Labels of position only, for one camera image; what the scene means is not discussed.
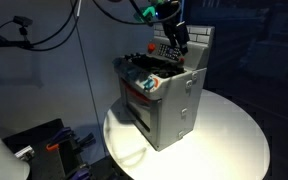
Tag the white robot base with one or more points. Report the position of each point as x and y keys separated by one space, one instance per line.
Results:
x=0 y=156

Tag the black box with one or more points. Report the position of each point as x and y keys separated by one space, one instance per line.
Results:
x=47 y=163

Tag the small red stove button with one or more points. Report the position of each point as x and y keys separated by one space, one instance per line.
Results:
x=182 y=60

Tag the black stove keypad panel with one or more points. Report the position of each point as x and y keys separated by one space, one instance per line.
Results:
x=165 y=50

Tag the silver metal part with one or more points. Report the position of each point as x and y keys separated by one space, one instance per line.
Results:
x=24 y=153

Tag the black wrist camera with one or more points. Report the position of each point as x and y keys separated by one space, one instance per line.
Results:
x=162 y=11

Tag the black camera stand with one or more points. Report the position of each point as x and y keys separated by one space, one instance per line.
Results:
x=4 y=43

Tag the blue vertical strip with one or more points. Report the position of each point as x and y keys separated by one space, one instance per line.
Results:
x=183 y=10

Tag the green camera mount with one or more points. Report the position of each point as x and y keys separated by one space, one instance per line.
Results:
x=145 y=13

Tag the purple clamp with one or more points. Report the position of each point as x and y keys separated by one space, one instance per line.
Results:
x=80 y=173
x=63 y=134

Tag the large red stove button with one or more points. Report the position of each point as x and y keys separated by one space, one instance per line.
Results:
x=151 y=47

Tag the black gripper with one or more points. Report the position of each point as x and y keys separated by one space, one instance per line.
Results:
x=170 y=11

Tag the grey toy stove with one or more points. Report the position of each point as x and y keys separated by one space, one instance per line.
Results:
x=174 y=110

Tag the dark clamp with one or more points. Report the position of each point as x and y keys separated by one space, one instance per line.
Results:
x=88 y=139

